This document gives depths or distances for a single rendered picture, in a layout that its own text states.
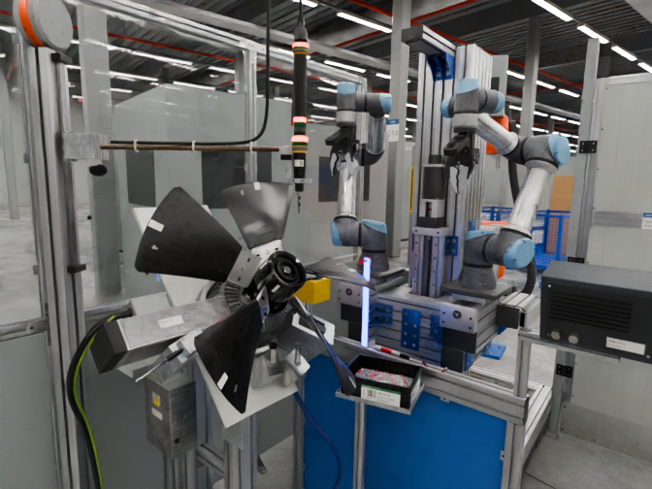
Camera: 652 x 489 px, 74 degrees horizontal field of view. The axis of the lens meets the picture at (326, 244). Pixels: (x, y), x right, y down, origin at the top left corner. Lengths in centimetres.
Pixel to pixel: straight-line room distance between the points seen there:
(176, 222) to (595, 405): 247
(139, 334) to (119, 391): 81
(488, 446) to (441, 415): 16
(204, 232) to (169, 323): 23
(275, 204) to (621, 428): 230
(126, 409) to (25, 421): 33
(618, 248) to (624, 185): 32
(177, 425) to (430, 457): 83
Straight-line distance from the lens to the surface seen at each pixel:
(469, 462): 157
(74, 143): 143
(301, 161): 120
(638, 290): 119
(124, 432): 194
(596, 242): 271
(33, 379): 172
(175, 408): 144
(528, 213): 176
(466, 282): 180
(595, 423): 299
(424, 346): 195
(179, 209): 111
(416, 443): 164
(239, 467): 146
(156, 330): 109
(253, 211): 130
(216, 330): 95
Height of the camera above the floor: 146
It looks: 9 degrees down
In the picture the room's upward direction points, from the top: 1 degrees clockwise
